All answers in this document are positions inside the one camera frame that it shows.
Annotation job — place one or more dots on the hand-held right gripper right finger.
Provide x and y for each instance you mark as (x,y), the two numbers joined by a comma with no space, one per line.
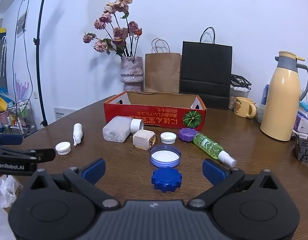
(214,171)

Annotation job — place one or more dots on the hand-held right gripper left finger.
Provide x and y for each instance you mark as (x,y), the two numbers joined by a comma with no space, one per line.
(95,170)

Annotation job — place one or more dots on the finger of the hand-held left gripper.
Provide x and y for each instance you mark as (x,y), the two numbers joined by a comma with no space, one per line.
(45,155)
(10,139)

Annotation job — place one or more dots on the white ribbed bottle cap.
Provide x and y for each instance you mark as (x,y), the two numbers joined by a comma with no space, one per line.
(63,148)
(168,138)

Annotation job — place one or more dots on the green spray bottle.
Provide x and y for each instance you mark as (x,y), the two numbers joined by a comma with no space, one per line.
(209,147)

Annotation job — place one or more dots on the small white spray bottle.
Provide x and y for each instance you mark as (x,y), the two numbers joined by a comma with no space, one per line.
(77,133)

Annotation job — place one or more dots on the purple ribbed cap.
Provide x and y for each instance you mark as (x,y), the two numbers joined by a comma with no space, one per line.
(187,135)

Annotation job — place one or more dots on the translucent plastic container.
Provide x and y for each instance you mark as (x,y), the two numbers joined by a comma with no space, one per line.
(116,130)

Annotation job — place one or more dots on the dark blue ribbed cap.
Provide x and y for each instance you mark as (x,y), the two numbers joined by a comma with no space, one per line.
(166,179)

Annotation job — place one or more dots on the translucent blue round lid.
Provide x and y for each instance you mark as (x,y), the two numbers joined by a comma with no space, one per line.
(165,156)

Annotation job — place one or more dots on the cream triangular lid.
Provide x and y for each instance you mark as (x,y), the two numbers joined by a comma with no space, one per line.
(143,140)

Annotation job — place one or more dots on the smooth white round cap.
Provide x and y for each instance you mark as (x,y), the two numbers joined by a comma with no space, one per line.
(136,126)

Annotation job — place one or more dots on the red cardboard box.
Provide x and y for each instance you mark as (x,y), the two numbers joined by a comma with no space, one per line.
(154,116)

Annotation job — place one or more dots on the cluttered storage cart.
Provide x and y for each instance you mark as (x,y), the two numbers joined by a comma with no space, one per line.
(16,116)

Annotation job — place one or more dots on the white plastic bag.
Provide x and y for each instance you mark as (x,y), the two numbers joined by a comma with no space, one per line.
(5,191)

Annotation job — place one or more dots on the white flat box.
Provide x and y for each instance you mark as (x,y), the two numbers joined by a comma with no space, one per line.
(64,112)

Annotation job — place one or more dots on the purple coral ornament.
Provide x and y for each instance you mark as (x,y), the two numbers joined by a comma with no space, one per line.
(20,87)

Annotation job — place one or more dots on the yellow bear mug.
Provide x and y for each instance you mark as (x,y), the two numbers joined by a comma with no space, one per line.
(242,107)

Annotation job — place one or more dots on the clear plastic cup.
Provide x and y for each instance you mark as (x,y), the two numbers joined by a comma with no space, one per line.
(260,112)

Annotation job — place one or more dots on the clear food jar black lid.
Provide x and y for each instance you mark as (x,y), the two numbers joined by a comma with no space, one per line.
(237,90)

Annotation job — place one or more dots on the black ribbed box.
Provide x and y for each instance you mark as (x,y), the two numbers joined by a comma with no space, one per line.
(304,150)

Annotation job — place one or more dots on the blue drink can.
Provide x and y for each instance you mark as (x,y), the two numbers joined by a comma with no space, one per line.
(265,93)

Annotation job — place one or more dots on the yellow thermos jug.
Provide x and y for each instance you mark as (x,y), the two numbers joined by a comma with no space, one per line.
(280,100)

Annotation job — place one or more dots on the black light stand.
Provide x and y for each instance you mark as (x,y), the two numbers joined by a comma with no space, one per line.
(38,42)

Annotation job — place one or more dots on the black paper bag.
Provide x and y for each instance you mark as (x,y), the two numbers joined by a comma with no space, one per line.
(206,70)

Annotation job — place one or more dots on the purple tissue pack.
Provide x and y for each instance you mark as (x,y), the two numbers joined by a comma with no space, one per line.
(304,123)

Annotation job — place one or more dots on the mottled purple ceramic vase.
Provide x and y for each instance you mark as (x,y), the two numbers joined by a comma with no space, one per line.
(131,72)

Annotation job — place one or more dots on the brown paper bag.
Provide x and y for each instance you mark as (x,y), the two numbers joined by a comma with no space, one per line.
(162,72)

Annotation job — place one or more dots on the dried pink roses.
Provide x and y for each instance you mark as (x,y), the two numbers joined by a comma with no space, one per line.
(119,33)

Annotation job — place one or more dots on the small wall picture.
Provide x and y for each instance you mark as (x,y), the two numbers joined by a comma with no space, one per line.
(21,23)

